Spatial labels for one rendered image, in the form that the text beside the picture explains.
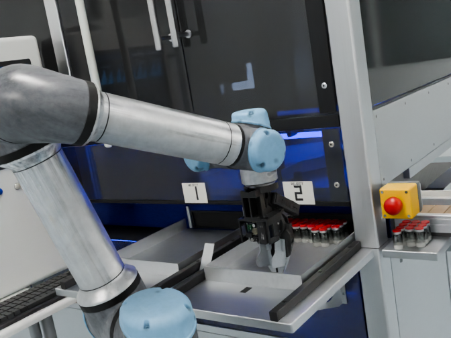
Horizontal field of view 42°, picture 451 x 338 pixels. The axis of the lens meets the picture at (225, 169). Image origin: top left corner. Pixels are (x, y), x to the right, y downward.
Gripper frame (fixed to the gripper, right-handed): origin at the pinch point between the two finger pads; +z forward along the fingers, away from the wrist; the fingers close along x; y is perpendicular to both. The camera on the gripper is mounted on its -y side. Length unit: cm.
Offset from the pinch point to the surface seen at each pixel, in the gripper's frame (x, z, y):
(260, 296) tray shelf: -1.8, 3.6, 6.2
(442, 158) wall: -108, 84, -483
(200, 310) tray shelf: -10.9, 3.7, 15.2
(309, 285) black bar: 8.1, 1.7, 2.2
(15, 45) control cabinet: -89, -60, -10
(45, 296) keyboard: -69, 9, 12
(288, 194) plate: -9.9, -9.9, -24.4
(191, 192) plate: -42.1, -10.5, -24.4
